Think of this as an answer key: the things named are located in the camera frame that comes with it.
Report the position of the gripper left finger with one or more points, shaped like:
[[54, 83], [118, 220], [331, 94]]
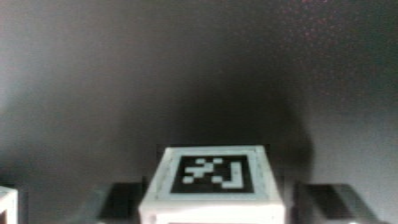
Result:
[[114, 204]]

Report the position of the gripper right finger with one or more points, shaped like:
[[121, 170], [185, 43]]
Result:
[[329, 205]]

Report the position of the white tagged cube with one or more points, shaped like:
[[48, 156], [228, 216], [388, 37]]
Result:
[[214, 188], [8, 205]]

